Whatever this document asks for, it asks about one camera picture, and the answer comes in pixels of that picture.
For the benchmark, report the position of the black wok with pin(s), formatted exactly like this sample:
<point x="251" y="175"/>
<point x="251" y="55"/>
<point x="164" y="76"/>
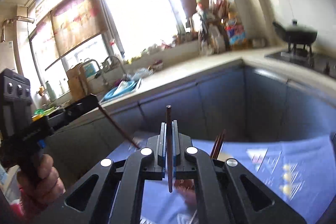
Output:
<point x="296" y="32"/>

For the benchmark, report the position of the white plastic bag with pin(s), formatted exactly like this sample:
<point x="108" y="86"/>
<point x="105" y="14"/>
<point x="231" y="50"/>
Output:
<point x="141" y="74"/>

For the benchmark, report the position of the white water heater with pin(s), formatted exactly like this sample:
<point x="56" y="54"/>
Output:
<point x="7" y="57"/>

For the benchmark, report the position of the blue plastic basin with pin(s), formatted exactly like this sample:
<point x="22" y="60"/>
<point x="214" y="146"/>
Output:
<point x="119" y="91"/>

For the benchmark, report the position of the black gas hob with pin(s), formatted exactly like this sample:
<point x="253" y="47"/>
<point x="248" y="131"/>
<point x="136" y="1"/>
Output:
<point x="315" y="61"/>

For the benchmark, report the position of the single dark brown chopstick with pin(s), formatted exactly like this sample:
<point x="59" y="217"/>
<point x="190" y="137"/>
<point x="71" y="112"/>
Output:
<point x="169" y="113"/>
<point x="221" y="142"/>
<point x="118" y="129"/>
<point x="215" y="147"/>

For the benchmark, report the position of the silver exhaust pipe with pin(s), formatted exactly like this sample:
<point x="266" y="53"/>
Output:
<point x="18" y="19"/>

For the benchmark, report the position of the person's left hand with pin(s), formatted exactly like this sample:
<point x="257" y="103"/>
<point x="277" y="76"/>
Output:
<point x="46" y="182"/>

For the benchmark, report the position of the pink perforated utensil holder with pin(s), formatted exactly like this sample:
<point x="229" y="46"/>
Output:
<point x="183" y="186"/>

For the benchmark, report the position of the black stove pot stand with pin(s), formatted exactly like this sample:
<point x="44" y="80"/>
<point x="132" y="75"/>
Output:
<point x="299" y="48"/>

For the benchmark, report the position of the blue printed tablecloth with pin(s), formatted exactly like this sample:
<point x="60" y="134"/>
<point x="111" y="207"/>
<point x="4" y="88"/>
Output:
<point x="302" y="161"/>

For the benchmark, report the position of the white blue carton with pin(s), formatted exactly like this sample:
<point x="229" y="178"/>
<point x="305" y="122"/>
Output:
<point x="90" y="70"/>

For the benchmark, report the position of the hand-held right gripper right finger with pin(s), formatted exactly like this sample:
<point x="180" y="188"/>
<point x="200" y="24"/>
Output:
<point x="176" y="142"/>

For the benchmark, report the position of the chrome kitchen faucet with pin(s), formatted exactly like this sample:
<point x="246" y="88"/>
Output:
<point x="95" y="66"/>
<point x="115" y="62"/>

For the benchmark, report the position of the green plastic container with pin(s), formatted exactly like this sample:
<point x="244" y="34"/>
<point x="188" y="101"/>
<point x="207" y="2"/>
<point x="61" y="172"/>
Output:
<point x="43" y="112"/>

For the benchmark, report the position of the kitchen counter with grey cabinets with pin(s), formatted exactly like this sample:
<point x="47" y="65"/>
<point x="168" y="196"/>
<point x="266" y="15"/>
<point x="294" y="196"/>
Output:
<point x="223" y="98"/>

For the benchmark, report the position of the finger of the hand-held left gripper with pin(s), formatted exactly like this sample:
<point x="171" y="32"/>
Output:
<point x="81" y="106"/>

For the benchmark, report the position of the brown patterned window blind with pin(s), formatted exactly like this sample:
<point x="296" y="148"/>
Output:
<point x="78" y="24"/>
<point x="44" y="40"/>

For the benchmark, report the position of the pale green bottle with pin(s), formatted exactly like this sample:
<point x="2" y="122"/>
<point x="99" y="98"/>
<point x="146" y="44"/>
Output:
<point x="51" y="90"/>

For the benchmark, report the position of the pile of snack packets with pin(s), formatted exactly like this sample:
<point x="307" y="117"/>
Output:
<point x="223" y="27"/>

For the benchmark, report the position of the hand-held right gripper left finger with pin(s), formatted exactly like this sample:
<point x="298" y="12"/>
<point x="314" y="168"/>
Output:
<point x="163" y="145"/>

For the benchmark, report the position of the brown paper bag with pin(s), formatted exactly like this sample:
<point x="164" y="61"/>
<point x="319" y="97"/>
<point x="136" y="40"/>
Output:
<point x="76" y="82"/>

